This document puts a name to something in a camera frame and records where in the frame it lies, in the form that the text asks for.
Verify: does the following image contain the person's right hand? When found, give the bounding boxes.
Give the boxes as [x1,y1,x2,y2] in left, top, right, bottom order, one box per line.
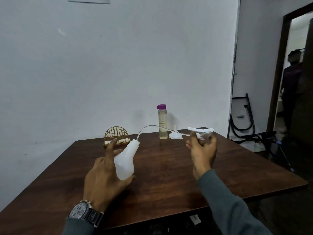
[186,131,217,181]

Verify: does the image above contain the person's left hand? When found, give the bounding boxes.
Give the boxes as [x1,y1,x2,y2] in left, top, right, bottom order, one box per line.
[82,138,136,213]

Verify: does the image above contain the white trigger sprayer head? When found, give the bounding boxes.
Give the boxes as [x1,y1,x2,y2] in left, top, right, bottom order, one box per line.
[136,124,215,142]

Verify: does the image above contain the white plastic spray bottle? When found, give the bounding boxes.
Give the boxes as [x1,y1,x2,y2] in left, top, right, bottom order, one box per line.
[113,139,140,181]

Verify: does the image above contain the white plastic funnel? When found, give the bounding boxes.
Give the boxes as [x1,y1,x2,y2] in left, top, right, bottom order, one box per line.
[169,125,183,140]

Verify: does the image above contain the white paper napkin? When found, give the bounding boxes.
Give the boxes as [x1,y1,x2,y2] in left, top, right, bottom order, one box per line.
[104,138,130,146]

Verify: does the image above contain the clear glass bottle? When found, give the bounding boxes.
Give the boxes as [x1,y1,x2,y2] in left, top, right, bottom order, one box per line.
[158,109,168,140]

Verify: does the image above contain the person's left forearm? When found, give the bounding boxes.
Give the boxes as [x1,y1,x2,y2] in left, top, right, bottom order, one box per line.
[61,217,98,235]

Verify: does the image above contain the person's right forearm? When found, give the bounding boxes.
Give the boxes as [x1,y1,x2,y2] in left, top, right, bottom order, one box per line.
[196,169,273,235]

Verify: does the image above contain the dark wooden table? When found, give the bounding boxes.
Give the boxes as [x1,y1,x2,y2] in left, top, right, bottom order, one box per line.
[0,127,308,235]

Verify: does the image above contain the black strap wristwatch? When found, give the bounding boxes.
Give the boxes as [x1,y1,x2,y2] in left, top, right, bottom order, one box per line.
[68,200,104,228]

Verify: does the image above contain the gold wire napkin holder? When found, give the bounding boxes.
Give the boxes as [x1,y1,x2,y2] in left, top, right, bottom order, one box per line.
[103,126,131,147]

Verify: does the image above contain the dark wooden door frame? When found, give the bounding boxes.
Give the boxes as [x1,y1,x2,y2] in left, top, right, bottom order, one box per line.
[266,2,313,133]

